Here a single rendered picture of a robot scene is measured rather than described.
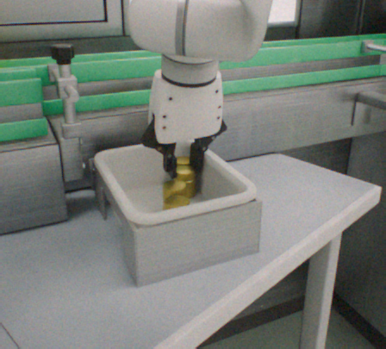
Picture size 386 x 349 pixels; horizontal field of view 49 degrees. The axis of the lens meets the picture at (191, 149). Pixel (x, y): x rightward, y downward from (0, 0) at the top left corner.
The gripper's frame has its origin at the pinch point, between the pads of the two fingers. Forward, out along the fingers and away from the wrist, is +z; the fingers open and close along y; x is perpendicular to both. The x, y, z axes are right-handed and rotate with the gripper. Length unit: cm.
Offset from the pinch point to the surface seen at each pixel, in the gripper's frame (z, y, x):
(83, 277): 3.4, 18.5, 13.4
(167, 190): -0.3, 4.8, 6.0
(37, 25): -10.7, 16.2, -32.9
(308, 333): 39.1, -23.2, 15.5
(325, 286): 26.2, -24.7, 13.9
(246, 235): 0.1, -2.1, 16.8
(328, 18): -4, -55, -37
